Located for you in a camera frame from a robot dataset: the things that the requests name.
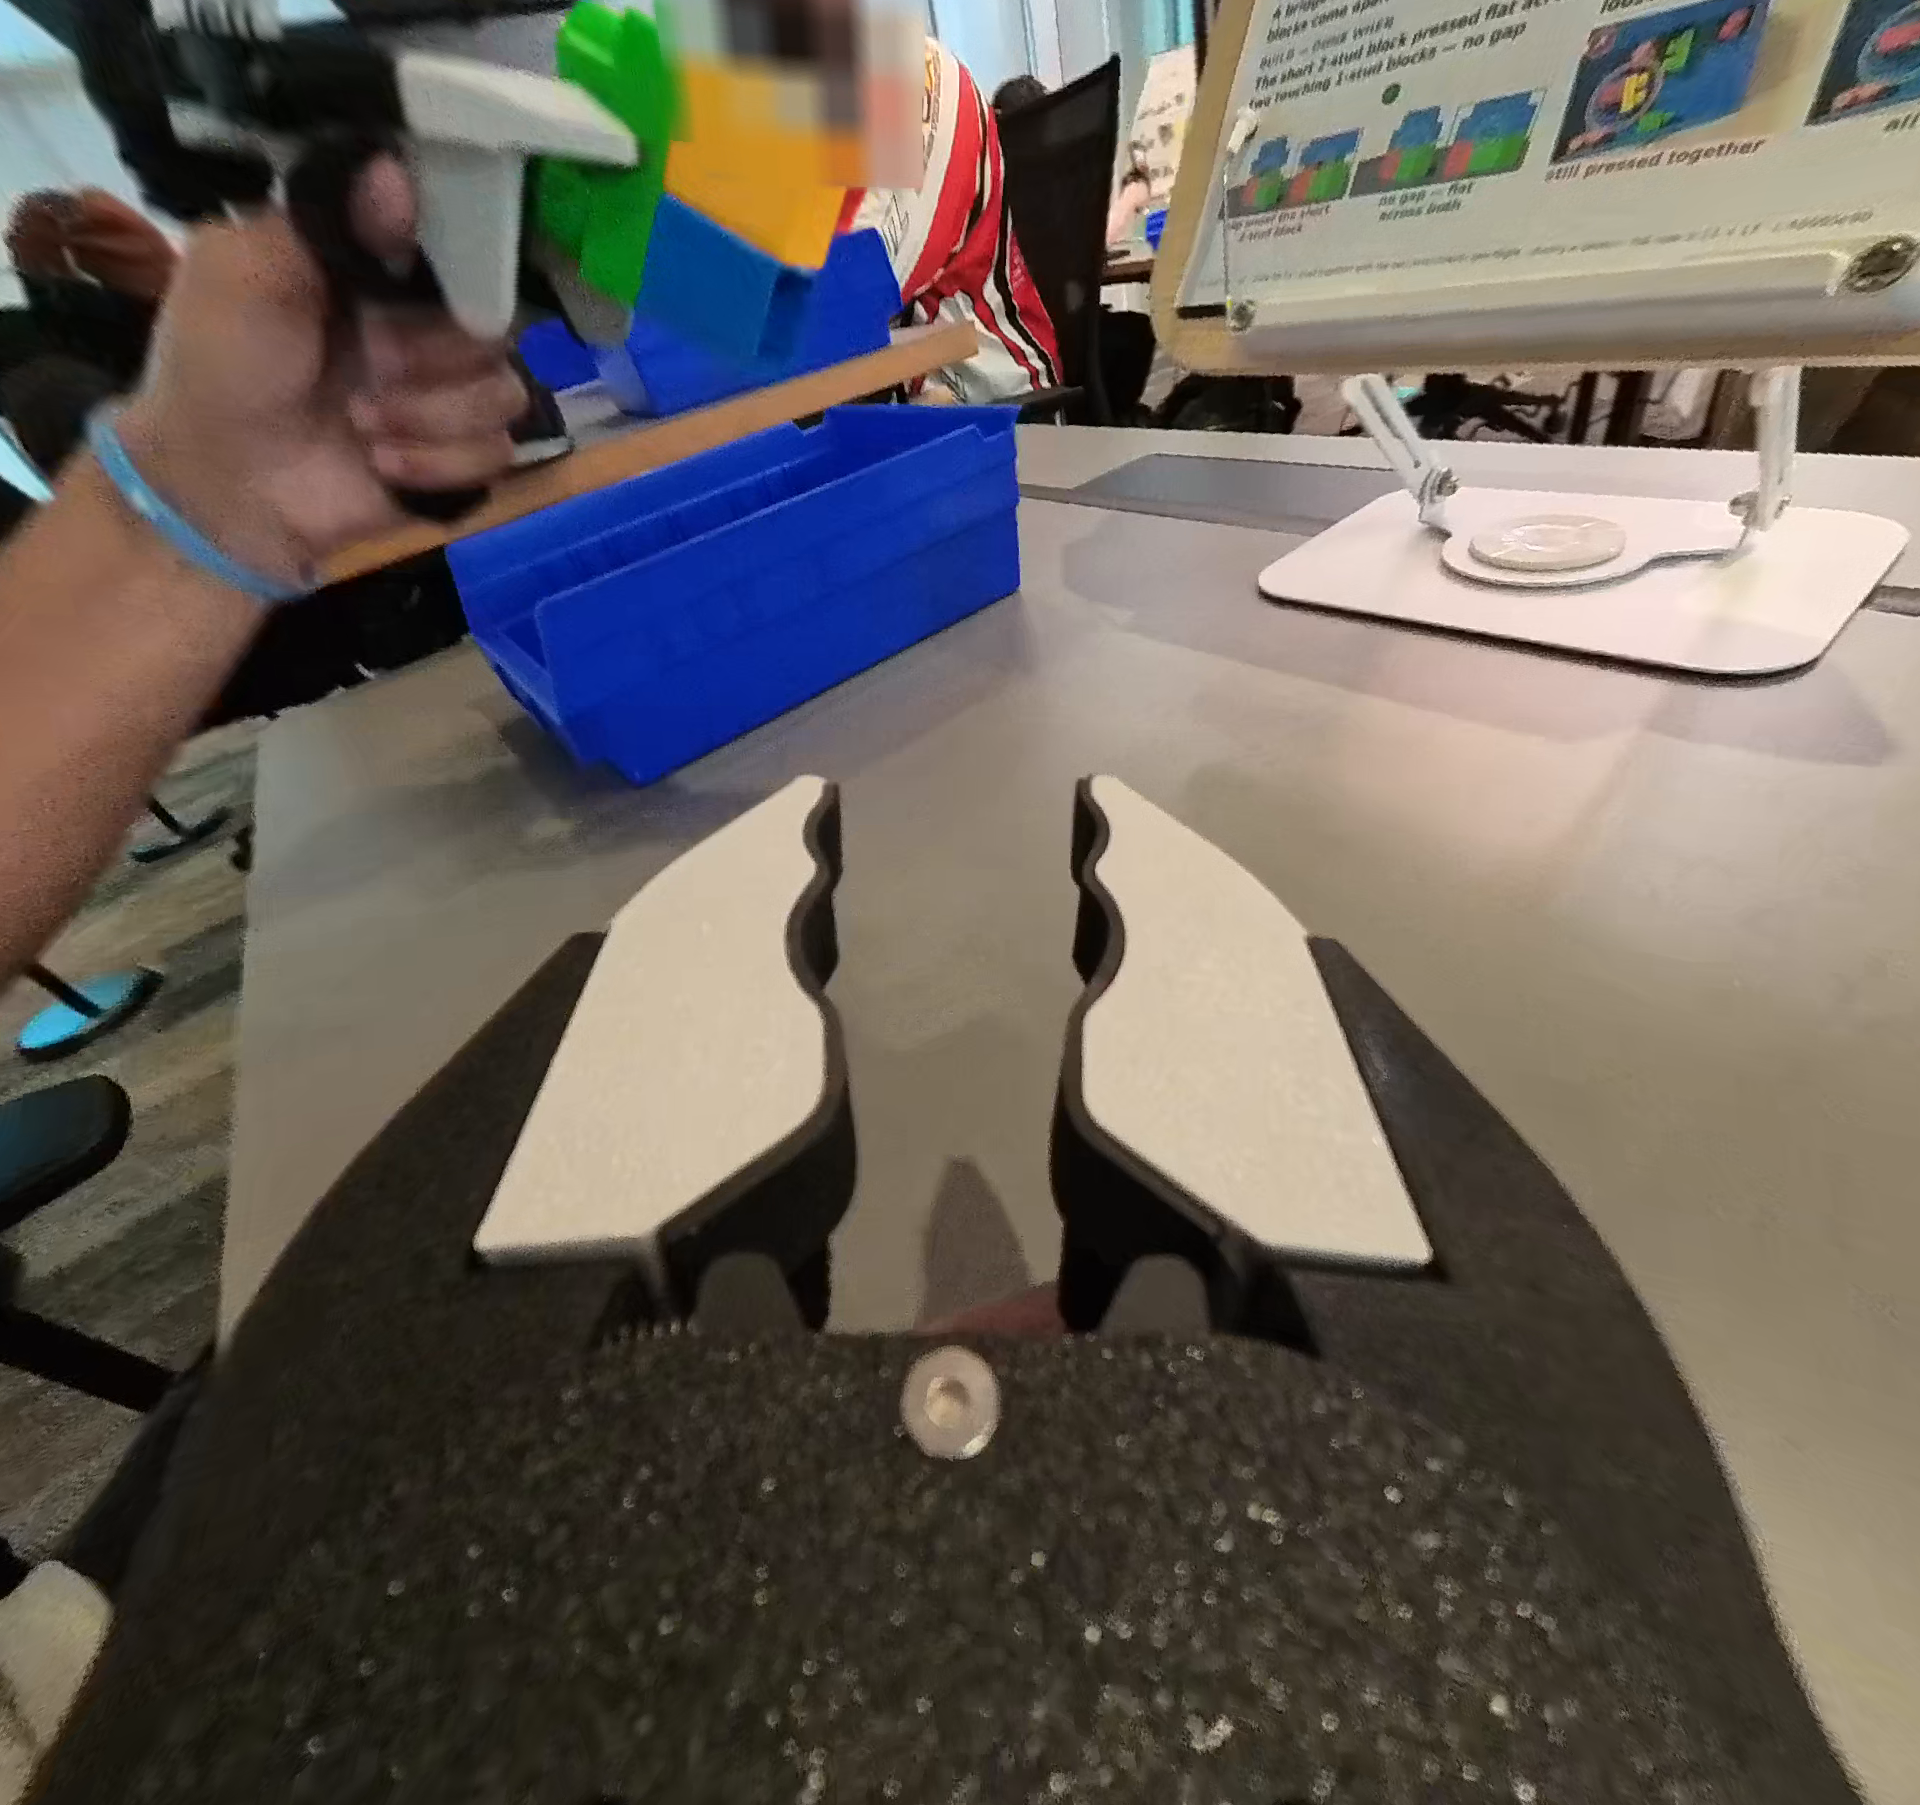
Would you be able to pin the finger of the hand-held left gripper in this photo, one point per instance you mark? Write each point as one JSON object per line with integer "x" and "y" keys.
{"x": 480, "y": 124}
{"x": 495, "y": 40}

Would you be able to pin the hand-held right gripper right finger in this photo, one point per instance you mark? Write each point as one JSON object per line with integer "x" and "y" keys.
{"x": 1246, "y": 1086}

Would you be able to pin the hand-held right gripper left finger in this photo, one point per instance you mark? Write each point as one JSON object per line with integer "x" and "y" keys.
{"x": 676, "y": 1086}

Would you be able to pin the green mega block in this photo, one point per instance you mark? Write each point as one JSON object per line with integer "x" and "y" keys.
{"x": 615, "y": 79}

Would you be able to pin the yellow mega block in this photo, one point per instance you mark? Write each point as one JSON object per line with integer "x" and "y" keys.
{"x": 751, "y": 207}

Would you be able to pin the blue mega block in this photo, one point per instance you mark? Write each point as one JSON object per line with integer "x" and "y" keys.
{"x": 720, "y": 276}

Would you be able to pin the blue storage bin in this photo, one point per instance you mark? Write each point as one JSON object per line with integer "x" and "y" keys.
{"x": 849, "y": 305}
{"x": 780, "y": 606}

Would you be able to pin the person's left hand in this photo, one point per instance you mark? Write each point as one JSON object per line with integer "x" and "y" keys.
{"x": 254, "y": 394}

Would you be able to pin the wooden table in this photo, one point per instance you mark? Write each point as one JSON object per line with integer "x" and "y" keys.
{"x": 720, "y": 419}

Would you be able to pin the blue wristband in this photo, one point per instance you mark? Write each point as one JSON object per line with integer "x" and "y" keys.
{"x": 180, "y": 514}

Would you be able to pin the black round base stand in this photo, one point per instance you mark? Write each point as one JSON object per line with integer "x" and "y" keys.
{"x": 180, "y": 833}
{"x": 83, "y": 1018}

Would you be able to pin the person's office chair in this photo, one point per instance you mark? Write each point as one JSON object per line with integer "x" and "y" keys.
{"x": 54, "y": 1145}

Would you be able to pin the instruction board on white stand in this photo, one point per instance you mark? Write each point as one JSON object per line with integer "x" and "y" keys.
{"x": 1501, "y": 186}

